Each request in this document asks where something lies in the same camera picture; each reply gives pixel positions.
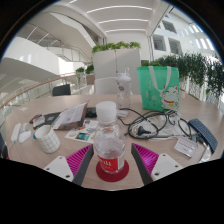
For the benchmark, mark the small white note card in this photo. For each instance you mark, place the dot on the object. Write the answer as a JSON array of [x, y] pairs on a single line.
[[39, 122]]

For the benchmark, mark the clear plastic red-label water bottle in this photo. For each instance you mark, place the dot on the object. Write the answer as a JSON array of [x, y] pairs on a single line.
[[110, 150]]

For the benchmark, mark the white printed card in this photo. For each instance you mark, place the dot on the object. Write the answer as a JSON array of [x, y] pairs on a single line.
[[185, 147]]

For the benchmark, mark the white grid-pattern cup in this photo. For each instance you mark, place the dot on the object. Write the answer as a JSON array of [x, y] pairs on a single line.
[[48, 140]]

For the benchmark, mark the white planter cabinet with plants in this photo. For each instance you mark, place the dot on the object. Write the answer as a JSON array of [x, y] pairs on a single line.
[[116, 65]]

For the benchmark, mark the small green-blue pack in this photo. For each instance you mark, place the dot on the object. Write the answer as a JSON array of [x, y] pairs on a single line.
[[34, 136]]

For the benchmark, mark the black notebook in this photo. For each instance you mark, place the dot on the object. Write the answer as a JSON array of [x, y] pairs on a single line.
[[52, 117]]

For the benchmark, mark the row of green potted trees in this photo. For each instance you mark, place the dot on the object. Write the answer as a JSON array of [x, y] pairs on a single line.
[[196, 70]]

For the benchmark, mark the long white device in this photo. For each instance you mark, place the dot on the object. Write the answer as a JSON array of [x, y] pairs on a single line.
[[15, 132]]

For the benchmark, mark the ceiling light strips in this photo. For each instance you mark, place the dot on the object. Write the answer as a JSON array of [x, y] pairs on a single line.
[[123, 20]]

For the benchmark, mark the small red and black box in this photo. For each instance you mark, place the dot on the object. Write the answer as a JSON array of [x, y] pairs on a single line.
[[34, 118]]

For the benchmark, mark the white chair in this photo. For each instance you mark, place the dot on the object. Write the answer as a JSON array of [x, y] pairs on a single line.
[[106, 86]]

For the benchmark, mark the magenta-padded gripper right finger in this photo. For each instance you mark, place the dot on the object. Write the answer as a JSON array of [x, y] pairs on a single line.
[[146, 158]]

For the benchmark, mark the dark blue keyboard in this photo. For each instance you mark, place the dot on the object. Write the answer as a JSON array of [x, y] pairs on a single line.
[[204, 133]]

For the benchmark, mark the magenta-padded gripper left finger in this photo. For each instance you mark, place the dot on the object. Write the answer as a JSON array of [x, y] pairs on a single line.
[[78, 160]]

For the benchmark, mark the small black pouch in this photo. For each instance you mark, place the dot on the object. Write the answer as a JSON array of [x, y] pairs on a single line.
[[90, 112]]

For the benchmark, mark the green cat-print tote bag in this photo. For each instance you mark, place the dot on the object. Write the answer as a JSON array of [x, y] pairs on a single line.
[[150, 90]]

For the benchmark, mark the white computer mouse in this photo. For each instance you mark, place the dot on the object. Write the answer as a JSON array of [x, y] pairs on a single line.
[[24, 137]]

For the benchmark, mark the small grey-white oval object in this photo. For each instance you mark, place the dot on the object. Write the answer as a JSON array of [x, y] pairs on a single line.
[[25, 127]]

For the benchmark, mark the small potted plants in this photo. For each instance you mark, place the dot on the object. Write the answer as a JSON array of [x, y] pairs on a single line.
[[89, 70]]

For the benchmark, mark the brown book with white paper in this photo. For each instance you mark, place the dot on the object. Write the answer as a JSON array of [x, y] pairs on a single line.
[[70, 116]]

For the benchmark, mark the black chair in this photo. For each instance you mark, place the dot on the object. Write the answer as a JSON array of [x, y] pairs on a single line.
[[61, 90]]

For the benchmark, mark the flat round red coaster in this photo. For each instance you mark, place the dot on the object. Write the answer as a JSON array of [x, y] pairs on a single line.
[[113, 176]]

